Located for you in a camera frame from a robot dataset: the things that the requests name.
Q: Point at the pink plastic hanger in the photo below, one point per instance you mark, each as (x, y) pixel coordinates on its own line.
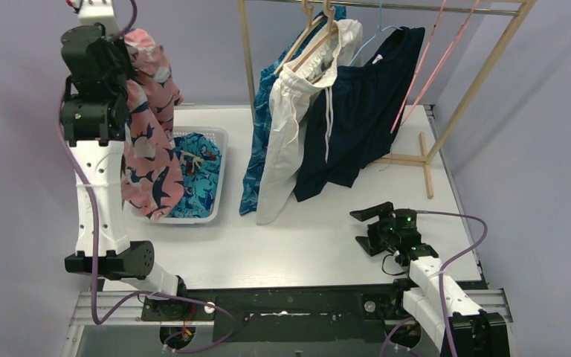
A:
(441, 63)

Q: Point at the navy blue shorts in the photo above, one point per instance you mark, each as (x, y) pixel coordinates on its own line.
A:
(351, 124)

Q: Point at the pink hanger of floral shorts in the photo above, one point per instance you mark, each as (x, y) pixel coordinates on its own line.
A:
(419, 65)

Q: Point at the pink navy floral shorts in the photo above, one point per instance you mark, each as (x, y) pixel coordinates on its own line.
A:
(153, 94)

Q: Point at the light blue hanger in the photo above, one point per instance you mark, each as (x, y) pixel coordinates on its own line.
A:
(379, 29)

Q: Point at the wooden hanger rear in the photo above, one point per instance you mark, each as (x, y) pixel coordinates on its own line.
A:
(312, 22)

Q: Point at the light blue shark shorts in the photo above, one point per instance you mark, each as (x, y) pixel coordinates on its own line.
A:
(200, 161)

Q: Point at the white plastic basket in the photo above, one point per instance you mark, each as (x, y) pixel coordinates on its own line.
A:
(176, 181)

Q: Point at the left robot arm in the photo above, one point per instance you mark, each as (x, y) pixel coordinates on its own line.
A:
(92, 118)

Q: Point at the dark teal patterned shorts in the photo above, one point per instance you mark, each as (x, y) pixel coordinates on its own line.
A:
(261, 132)

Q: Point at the wooden hanger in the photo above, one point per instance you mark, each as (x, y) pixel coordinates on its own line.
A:
(322, 33)
(312, 22)

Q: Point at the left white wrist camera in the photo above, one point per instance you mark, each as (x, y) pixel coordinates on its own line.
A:
(90, 12)

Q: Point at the wooden clothes rack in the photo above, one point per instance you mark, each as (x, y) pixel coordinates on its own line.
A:
(424, 160)

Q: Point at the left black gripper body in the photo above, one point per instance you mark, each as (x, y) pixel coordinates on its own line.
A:
(95, 44)

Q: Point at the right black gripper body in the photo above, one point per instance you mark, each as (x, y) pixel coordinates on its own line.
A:
(381, 233)

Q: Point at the wooden hanger front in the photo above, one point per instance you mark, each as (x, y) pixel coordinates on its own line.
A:
(322, 33)

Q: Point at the white drawstring shorts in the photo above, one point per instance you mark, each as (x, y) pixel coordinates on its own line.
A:
(290, 99)

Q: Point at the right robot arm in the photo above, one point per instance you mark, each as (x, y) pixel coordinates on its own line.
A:
(454, 321)

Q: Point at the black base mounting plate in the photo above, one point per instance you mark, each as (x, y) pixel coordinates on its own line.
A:
(293, 314)

